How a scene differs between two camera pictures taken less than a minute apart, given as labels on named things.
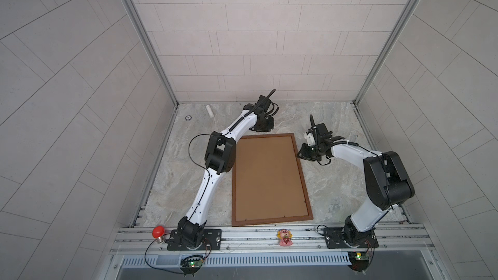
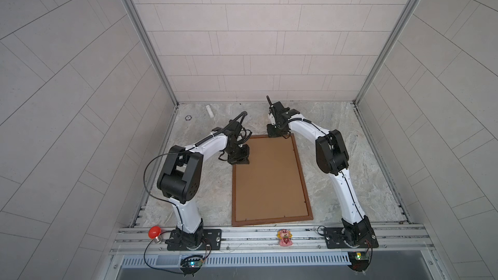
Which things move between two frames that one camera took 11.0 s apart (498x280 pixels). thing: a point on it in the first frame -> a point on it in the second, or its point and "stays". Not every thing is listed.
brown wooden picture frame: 268,186 stays
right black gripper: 303,153 -> 272,133
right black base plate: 334,239 stays
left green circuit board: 190,264 stays
